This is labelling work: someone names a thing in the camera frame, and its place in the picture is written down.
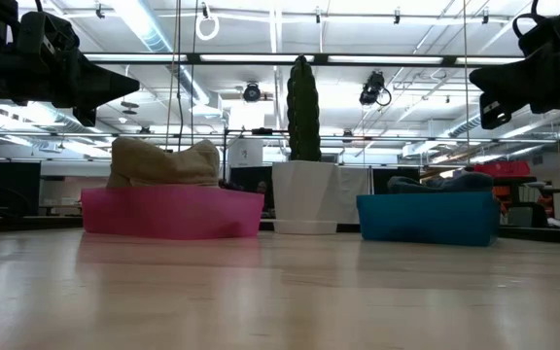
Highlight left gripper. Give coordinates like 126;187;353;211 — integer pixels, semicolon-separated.
0;47;141;129

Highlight red storage crates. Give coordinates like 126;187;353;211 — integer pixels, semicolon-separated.
472;159;533;179

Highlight wide black partition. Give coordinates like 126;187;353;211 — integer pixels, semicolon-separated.
0;159;42;218

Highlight pink translucent plastic bin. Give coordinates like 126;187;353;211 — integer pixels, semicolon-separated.
80;183;265;241

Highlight blue plastic bin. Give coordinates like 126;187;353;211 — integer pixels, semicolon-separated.
356;191;502;248

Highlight white board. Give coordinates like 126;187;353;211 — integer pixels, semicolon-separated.
227;139;264;169

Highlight white partition sheet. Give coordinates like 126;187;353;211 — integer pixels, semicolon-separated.
336;166;371;225

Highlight green cactus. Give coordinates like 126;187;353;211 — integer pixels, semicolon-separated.
286;53;323;163

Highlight white faceted plant pot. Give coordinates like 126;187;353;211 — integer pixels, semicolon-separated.
271;159;339;225

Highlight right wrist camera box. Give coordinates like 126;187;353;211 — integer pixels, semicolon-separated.
511;7;560;59

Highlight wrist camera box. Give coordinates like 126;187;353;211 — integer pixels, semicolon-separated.
511;7;560;59
16;10;81;55

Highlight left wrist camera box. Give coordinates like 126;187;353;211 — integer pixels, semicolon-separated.
16;10;81;55

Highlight white cable loop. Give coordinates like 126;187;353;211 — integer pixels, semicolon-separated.
194;14;221;43

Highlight black overhead camera with cable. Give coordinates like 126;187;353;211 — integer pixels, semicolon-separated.
358;70;393;107

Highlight small black ceiling camera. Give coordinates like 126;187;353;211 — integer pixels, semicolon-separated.
242;82;263;104

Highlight black overhead frame bar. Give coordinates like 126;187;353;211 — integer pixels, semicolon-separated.
83;51;527;68

